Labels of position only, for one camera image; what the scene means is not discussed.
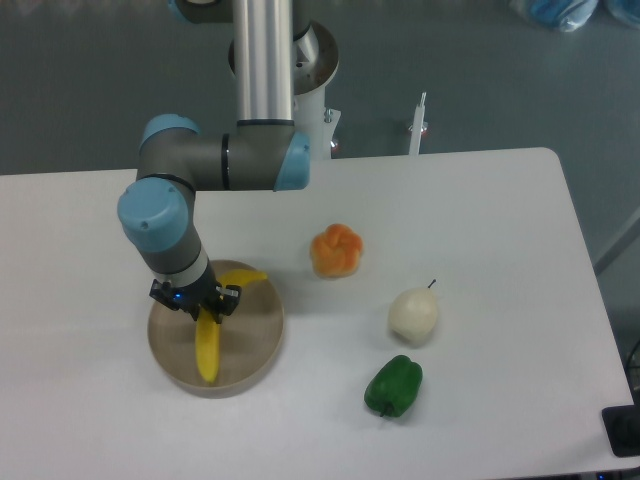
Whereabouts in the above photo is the beige round plate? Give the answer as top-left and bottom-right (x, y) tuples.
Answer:
(147, 272), (285, 398)

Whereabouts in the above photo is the white right support bracket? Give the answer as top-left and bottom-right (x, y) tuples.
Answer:
(408, 92), (428, 156)

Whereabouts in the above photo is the orange knotted bread roll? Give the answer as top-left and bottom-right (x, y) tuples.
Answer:
(309, 224), (364, 279)

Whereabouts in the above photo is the blue plastic bag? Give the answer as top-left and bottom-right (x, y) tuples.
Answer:
(507, 0), (599, 33)
(604, 0), (640, 29)

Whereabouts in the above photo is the black device at edge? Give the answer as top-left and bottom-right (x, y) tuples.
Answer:
(601, 405), (639, 458)

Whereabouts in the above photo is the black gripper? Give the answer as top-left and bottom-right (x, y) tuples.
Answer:
(149, 272), (241, 324)

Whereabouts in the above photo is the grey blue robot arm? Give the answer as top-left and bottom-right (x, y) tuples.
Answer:
(117, 1), (310, 321)

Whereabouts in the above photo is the yellow banana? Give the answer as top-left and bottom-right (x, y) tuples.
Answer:
(195, 269), (268, 383)

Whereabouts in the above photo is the white pear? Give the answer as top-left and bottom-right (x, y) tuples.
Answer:
(387, 279), (439, 346)

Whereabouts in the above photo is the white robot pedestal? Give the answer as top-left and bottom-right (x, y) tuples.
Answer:
(228, 20), (341, 160)

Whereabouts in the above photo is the green bell pepper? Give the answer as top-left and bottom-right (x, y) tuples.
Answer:
(363, 355), (423, 418)

